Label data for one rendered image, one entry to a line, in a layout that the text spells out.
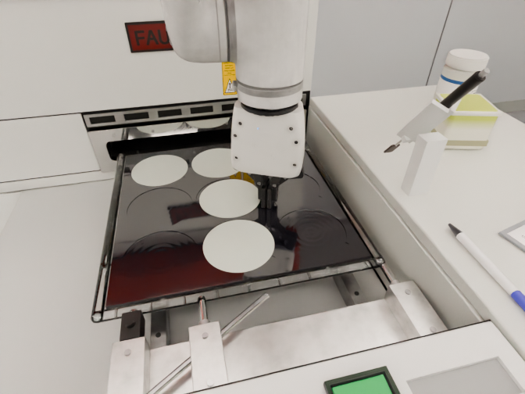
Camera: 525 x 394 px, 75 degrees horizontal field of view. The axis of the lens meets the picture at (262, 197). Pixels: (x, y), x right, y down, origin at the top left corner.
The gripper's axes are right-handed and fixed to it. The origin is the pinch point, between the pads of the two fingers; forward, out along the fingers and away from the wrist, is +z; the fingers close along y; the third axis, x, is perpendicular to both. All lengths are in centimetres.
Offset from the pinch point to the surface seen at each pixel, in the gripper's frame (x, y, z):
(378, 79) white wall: 209, 36, 54
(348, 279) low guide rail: -8.6, 13.7, 7.0
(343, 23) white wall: 195, 6, 17
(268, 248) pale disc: -9.8, 2.1, 2.0
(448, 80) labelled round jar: 29.6, 28.9, -9.5
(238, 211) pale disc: -3.2, -4.0, 1.9
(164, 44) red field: 16.2, -22.1, -16.7
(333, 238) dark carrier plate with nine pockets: -5.7, 10.8, 2.1
